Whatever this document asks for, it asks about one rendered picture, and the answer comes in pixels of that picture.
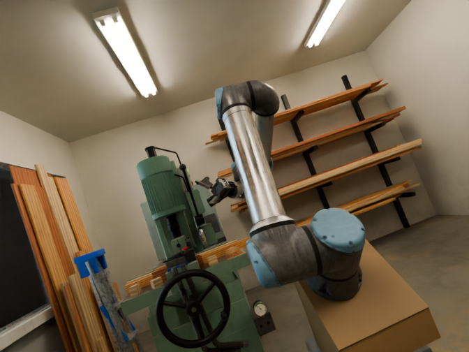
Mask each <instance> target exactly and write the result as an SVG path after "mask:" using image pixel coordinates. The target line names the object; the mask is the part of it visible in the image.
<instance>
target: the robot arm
mask: <svg viewBox="0 0 469 352"><path fill-rule="evenodd" d="M215 99H216V110H217V115H218V118H219V119H222V120H223V122H224V124H225V128H226V131H227V134H228V138H229V141H230V146H231V148H232V153H233V156H234V160H235V162H234V163H233V164H232V165H231V169H232V174H233V177H234V181H226V180H225V178H217V179H216V181H215V182H216V183H215V185H213V183H212V182H210V181H209V177H205V178H204V179H203V180H201V181H199V180H195V183H196V184H198V185H200V186H203V187H204V188H206V189H211V192H212V193H213V195H212V196H211V197H209V198H208V199H207V202H208V203H209V206H210V207H213V206H214V205H215V204H217V203H220V202H221V201H222V200H223V199H224V198H226V197H229V198H245V199H246V202H247V205H248V209H249V212H250V216H251V220H252V222H253V227H252V229H251V231H250V233H249V235H250V238H251V239H250V240H248V241H246V247H247V249H248V254H249V256H250V259H251V262H252V264H253V268H254V270H255V273H256V275H257V278H258V281H259V282H260V285H261V286H262V287H263V288H273V287H277V286H278V287H280V286H283V285H286V284H291V283H293V282H296V281H301V280H304V279H305V280H306V283H307V284H308V286H309V287H310V288H311V290H312V291H313V292H314V293H316V294H317V295H319V296H320V297H322V298H324V299H326V300H331V301H344V300H349V299H350V298H352V297H354V296H355V295H356V294H357V293H358V292H359V290H360V288H361V285H362V270H361V268H360V266H359V263H360V260H361V257H362V251H363V248H364V245H365V229H364V226H363V224H362V223H361V221H360V220H359V219H358V218H357V217H356V216H355V215H353V214H351V213H349V212H347V211H345V210H342V209H338V208H329V209H323V210H320V211H319V212H317V213H316V214H315V215H314V216H313V218H312V220H311V224H308V225H305V226H300V227H297V225H296V223H295V220H294V219H291V218H290V217H288V216H287V215H286V213H285V210H284V207H283V204H282V202H281V198H280V196H279V193H278V189H277V187H276V183H275V181H274V177H273V175H272V172H271V171H272V170H273V168H274V167H273V165H274V164H273V160H272V158H271V145H272V138H273V130H274V116H275V114H276V113H277V112H278V109H279V104H280V101H279V97H278V94H277V93H276V91H275V90H274V89H273V88H272V87H271V86H269V85H268V84H267V83H265V82H262V81H259V80H249V81H247V82H240V83H237V84H234V85H228V86H223V87H221V88H218V89H216V91H215ZM252 112H254V113H255V122H254V119H253V116H252ZM219 179H222V180H219Z"/></svg>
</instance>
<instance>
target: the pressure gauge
mask: <svg viewBox="0 0 469 352"><path fill-rule="evenodd" d="M260 308H261V309H260ZM253 311H254V313H255V315H257V316H260V317H261V318H264V315H265V314H266V313H267V305H266V304H265V303H264V302H263V301H261V300H256V301H255V302H254V303H253Z"/></svg>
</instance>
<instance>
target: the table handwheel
mask: <svg viewBox="0 0 469 352"><path fill-rule="evenodd" d="M188 277H203V278H205V279H208V280H209V281H211V284H210V285H209V287H208V288H207V289H206V291H205V292H204V293H203V294H202V295H201V296H200V297H199V298H198V299H197V298H194V297H193V294H192V295H190V300H189V301H188V302H187V304H182V303H177V302H169V301H165V297H166V295H167V294H168V292H169V290H170V289H171V288H172V287H173V286H174V285H175V284H176V283H177V282H179V281H181V280H182V279H185V278H188ZM215 285H216V286H217V287H218V289H219V291H220V292H221V295H222V297H223V311H224V312H225V313H226V314H227V317H228V318H227V320H226V321H222V320H220V322H219V324H218V325H217V326H216V328H215V329H214V330H213V331H212V332H211V333H210V334H208V335H207V336H205V335H204V332H203V329H202V326H201V322H200V318H199V315H200V313H201V311H202V305H201V302H202V301H203V300H204V298H205V297H206V295H207V294H208V293H209V292H210V290H211V289H212V288H213V287H214V286H215ZM163 305H165V306H170V307H178V308H182V309H186V313H187V315H188V316H190V317H191V318H195V322H196V324H197V327H198V330H199V333H200V337H201V338H200V339H194V340H187V339H182V338H180V337H178V336H176V335H175V334H173V333H172V332H171V331H170V329H169V328H168V327H167V325H166V323H165V319H164V316H163ZM229 316H230V296H229V294H228V290H227V288H226V287H225V285H224V283H223V282H222V281H221V280H220V279H219V278H218V277H217V276H216V275H215V274H212V273H210V272H208V271H206V270H200V269H192V270H185V271H183V272H180V273H178V274H176V275H175V276H173V277H172V278H171V279H170V280H169V281H168V282H167V283H166V284H165V285H164V287H163V288H162V290H161V291H160V293H159V296H158V299H157V302H156V321H157V324H158V327H159V329H160V331H161V332H162V334H163V336H164V337H165V338H166V339H167V340H168V341H169V342H171V343H173V344H174V345H176V346H179V347H182V348H186V349H195V348H199V347H202V346H205V345H207V344H209V343H210V342H212V341H214V340H215V338H217V337H218V336H219V335H220V334H221V333H222V331H223V329H224V328H225V326H226V324H227V322H228V319H229Z"/></svg>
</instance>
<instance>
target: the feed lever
mask: <svg viewBox="0 0 469 352"><path fill-rule="evenodd" d="M179 169H180V170H182V171H183V174H184V177H185V180H186V184H187V187H188V190H189V193H190V195H191V199H192V201H193V206H194V208H195V212H196V214H197V215H196V216H194V219H195V222H196V225H197V226H201V225H202V224H204V223H205V222H204V218H203V215H202V214H199V213H198V209H197V206H196V204H195V200H194V197H193V193H192V191H191V187H190V184H189V181H188V178H187V175H186V171H185V169H186V165H185V164H181V165H180V166H179Z"/></svg>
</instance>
